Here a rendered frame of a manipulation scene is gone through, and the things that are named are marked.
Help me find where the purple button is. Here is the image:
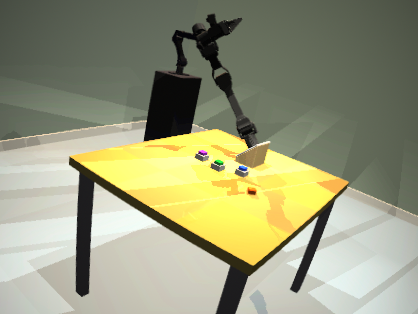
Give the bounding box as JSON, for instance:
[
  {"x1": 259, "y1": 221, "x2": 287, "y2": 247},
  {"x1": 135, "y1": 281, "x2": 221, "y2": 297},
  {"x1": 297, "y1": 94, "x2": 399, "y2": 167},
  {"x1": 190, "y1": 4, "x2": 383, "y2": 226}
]
[{"x1": 195, "y1": 150, "x2": 209, "y2": 162}]

